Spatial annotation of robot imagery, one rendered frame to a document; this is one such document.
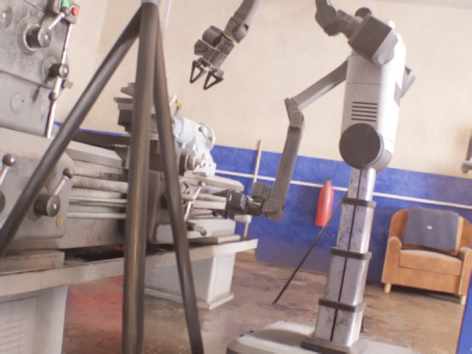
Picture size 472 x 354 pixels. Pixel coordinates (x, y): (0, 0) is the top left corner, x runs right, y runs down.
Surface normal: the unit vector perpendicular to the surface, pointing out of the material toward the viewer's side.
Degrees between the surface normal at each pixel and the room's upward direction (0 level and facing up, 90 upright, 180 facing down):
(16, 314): 90
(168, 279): 90
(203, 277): 90
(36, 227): 90
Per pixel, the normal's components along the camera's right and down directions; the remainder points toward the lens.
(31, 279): 0.94, 0.14
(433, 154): -0.29, -0.08
